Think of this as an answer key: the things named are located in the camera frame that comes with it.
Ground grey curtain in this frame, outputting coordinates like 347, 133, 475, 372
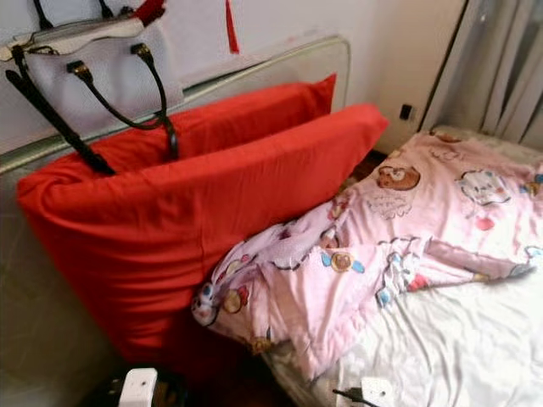
424, 0, 543, 145

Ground red hanging tassel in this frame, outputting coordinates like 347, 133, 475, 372
225, 0, 240, 55

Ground bed with white floral sheet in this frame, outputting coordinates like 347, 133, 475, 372
263, 125, 543, 407

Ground red bag charm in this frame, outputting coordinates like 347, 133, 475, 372
132, 0, 167, 26

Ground large red cushion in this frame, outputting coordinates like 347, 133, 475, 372
17, 103, 389, 365

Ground flat red cushion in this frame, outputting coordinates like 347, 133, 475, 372
76, 74, 338, 175

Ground pink cartoon print blanket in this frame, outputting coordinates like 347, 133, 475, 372
191, 127, 543, 382

